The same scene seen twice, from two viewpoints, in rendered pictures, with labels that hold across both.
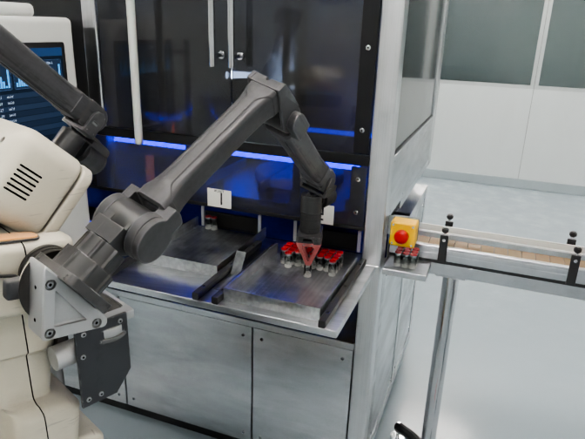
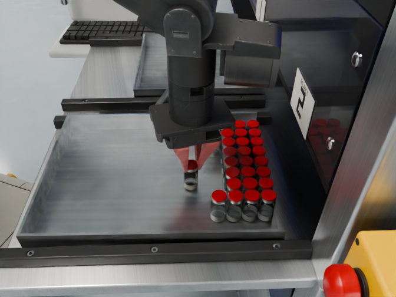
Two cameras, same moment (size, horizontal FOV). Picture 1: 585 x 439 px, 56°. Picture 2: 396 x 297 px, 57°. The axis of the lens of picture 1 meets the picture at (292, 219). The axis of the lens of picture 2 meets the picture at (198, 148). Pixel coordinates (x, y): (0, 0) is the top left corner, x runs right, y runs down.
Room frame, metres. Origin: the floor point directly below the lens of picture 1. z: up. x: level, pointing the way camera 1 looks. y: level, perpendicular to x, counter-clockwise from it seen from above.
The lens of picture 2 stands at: (1.27, -0.41, 1.30)
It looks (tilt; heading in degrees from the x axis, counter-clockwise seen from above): 41 degrees down; 68
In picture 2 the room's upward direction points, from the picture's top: straight up
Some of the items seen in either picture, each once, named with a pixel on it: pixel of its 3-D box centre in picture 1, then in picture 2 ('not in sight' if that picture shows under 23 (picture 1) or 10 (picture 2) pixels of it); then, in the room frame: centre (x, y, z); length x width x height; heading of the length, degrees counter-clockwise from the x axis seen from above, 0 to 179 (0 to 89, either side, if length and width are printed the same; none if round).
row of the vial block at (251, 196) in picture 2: (311, 257); (244, 166); (1.49, -0.06, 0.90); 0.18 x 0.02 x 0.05; 69
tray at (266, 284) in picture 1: (295, 277); (158, 171); (1.37, -0.01, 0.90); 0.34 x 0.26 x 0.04; 159
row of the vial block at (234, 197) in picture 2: (309, 260); (229, 166); (1.47, -0.05, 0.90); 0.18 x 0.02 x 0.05; 69
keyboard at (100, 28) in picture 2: not in sight; (128, 32); (1.49, 0.70, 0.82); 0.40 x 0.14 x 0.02; 156
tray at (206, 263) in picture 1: (205, 243); (214, 63); (1.59, 0.27, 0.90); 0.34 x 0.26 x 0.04; 160
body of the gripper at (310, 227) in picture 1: (310, 224); (191, 101); (1.41, -0.05, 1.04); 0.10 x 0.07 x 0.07; 174
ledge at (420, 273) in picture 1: (407, 266); not in sight; (1.53, -0.36, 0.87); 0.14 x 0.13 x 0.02; 160
